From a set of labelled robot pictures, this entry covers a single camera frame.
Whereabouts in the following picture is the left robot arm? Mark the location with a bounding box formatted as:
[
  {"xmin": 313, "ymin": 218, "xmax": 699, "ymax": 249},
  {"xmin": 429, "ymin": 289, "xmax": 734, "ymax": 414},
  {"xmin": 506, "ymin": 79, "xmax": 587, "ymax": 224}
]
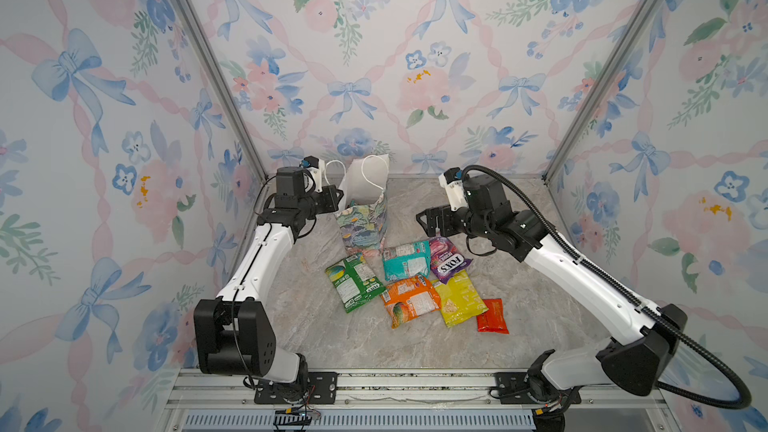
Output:
[{"xmin": 193, "ymin": 185, "xmax": 344, "ymax": 385}]

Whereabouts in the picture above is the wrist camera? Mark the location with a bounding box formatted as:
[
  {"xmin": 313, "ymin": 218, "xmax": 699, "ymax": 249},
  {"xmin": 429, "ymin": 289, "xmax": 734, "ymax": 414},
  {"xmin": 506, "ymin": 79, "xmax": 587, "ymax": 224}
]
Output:
[
  {"xmin": 439, "ymin": 167, "xmax": 468, "ymax": 211},
  {"xmin": 301, "ymin": 156, "xmax": 327, "ymax": 193}
]

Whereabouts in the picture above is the red snack packet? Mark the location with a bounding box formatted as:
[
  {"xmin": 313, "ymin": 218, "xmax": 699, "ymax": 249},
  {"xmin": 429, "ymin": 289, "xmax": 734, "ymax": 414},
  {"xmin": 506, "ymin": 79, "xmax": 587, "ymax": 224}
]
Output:
[{"xmin": 476, "ymin": 298, "xmax": 509, "ymax": 335}]

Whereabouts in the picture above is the purple Fox's candy bag upper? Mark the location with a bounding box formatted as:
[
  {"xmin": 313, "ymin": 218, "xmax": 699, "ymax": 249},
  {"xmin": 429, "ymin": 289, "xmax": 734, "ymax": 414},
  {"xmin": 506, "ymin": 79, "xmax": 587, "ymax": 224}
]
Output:
[{"xmin": 429, "ymin": 236, "xmax": 472, "ymax": 284}]

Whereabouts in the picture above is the orange snack packet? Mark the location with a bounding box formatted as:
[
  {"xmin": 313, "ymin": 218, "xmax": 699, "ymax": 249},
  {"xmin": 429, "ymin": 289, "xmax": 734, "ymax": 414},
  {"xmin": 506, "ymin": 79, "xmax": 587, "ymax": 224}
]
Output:
[{"xmin": 380, "ymin": 275, "xmax": 441, "ymax": 329}]

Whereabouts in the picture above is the floral paper gift bag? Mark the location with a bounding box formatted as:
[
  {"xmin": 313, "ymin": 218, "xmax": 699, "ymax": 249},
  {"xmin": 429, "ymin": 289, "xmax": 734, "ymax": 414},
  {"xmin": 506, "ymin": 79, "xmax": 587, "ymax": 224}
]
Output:
[{"xmin": 322, "ymin": 154, "xmax": 390, "ymax": 255}]

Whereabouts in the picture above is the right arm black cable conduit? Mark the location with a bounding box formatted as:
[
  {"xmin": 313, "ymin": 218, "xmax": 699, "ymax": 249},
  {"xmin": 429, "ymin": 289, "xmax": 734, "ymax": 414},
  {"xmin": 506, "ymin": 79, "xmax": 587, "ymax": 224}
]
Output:
[{"xmin": 458, "ymin": 164, "xmax": 752, "ymax": 410}]

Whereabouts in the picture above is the green snack packet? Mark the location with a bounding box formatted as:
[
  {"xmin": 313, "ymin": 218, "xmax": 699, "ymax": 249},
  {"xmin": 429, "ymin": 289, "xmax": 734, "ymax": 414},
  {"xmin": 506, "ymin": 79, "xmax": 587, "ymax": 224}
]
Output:
[{"xmin": 325, "ymin": 253, "xmax": 386, "ymax": 313}]

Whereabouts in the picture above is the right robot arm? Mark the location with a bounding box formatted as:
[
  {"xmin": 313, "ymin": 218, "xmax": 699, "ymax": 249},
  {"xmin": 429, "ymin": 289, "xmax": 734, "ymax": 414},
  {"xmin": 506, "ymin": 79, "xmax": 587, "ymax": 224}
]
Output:
[{"xmin": 416, "ymin": 205, "xmax": 677, "ymax": 403}]

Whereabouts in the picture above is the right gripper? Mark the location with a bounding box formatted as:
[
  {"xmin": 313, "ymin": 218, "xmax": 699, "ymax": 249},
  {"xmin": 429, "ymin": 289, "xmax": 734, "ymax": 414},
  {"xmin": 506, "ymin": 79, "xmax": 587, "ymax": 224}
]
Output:
[{"xmin": 415, "ymin": 204, "xmax": 493, "ymax": 245}]

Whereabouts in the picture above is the yellow snack packet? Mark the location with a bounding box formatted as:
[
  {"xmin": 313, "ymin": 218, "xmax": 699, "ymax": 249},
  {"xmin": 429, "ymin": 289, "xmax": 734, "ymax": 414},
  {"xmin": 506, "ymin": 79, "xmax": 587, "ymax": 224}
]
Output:
[{"xmin": 433, "ymin": 270, "xmax": 488, "ymax": 328}]

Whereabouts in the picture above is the corner aluminium post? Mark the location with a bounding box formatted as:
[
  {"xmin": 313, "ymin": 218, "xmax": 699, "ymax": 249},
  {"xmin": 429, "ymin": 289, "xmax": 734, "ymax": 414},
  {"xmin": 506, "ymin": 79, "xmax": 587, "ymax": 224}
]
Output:
[
  {"xmin": 170, "ymin": 0, "xmax": 267, "ymax": 181},
  {"xmin": 541, "ymin": 0, "xmax": 664, "ymax": 186}
]

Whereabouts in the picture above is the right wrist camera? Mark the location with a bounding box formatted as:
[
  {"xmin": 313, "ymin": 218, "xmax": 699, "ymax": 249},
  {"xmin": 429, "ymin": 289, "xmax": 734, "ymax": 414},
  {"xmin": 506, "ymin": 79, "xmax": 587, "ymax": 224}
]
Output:
[{"xmin": 439, "ymin": 167, "xmax": 468, "ymax": 211}]

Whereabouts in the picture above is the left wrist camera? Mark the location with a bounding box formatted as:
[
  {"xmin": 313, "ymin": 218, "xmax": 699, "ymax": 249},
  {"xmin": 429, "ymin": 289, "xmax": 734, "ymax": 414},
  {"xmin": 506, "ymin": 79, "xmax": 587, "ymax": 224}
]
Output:
[{"xmin": 301, "ymin": 156, "xmax": 327, "ymax": 193}]

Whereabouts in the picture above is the left corner aluminium post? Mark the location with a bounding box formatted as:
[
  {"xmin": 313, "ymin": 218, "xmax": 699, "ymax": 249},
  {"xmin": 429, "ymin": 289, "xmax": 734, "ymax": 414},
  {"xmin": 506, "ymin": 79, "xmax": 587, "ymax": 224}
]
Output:
[{"xmin": 170, "ymin": 0, "xmax": 267, "ymax": 181}]

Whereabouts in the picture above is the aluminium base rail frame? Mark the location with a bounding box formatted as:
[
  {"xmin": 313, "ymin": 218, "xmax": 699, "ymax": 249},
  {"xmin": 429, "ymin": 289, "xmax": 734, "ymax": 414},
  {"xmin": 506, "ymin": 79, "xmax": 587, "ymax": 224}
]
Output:
[{"xmin": 154, "ymin": 369, "xmax": 681, "ymax": 431}]

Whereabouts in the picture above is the right corner aluminium post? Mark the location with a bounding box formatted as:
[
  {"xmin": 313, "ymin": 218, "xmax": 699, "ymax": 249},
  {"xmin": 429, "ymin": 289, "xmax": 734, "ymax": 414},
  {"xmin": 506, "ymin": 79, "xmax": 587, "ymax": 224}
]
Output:
[{"xmin": 541, "ymin": 0, "xmax": 664, "ymax": 186}]

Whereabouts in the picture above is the teal snack packet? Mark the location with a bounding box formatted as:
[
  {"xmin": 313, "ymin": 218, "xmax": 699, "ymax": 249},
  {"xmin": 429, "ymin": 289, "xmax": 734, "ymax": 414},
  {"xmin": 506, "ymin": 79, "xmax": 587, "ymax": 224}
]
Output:
[{"xmin": 382, "ymin": 241, "xmax": 430, "ymax": 282}]

